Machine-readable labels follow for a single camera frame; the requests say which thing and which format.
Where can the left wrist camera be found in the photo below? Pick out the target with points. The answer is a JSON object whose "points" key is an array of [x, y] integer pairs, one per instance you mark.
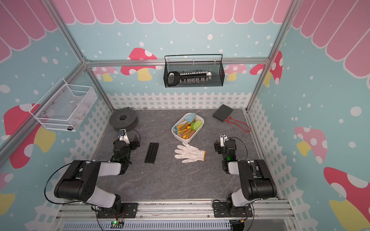
{"points": [[123, 135]]}

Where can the white work glove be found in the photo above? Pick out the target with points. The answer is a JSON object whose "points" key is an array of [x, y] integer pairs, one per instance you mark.
{"points": [[189, 154]]}

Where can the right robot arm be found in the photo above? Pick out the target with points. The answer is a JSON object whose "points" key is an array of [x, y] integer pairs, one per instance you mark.
{"points": [[255, 179]]}

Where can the black socket holder tool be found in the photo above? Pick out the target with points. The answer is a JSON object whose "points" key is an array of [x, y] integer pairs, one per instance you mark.
{"points": [[176, 78]]}

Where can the grey filament spool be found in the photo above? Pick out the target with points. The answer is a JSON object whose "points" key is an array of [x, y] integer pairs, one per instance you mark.
{"points": [[125, 118]]}

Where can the white wire mesh basket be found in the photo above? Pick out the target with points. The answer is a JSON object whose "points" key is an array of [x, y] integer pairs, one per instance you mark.
{"points": [[64, 107]]}

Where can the yellow shovel wooden handle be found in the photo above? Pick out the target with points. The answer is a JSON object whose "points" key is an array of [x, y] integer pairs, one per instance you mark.
{"points": [[183, 128]]}

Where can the light green trowel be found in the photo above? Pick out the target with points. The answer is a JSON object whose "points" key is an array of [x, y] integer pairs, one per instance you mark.
{"points": [[196, 125]]}

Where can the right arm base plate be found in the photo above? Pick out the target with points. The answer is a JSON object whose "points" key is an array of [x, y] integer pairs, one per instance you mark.
{"points": [[223, 210]]}

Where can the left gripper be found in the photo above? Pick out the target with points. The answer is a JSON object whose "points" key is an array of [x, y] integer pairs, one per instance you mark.
{"points": [[134, 146]]}

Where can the black wire mesh basket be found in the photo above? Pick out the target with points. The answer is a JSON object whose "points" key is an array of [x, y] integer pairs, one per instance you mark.
{"points": [[195, 63]]}

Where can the black aluminium rail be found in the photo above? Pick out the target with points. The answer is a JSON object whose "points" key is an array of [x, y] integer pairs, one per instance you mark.
{"points": [[152, 152]]}

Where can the light blue trowel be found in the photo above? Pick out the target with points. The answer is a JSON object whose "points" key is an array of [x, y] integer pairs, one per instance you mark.
{"points": [[188, 118]]}

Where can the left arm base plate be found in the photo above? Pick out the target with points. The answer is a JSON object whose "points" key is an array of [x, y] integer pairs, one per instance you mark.
{"points": [[124, 210]]}

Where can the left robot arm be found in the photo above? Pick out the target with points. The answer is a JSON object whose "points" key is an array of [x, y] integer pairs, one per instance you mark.
{"points": [[78, 183]]}

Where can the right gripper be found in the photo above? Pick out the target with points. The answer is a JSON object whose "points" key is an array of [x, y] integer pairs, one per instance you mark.
{"points": [[218, 147]]}

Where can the black box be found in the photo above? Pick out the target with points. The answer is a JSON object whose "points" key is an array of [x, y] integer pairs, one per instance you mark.
{"points": [[222, 113]]}

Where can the green circuit board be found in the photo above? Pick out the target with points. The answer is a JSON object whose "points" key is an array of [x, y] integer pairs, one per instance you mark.
{"points": [[117, 224]]}

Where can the white plastic storage box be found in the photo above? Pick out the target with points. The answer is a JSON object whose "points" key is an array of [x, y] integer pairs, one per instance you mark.
{"points": [[189, 135]]}

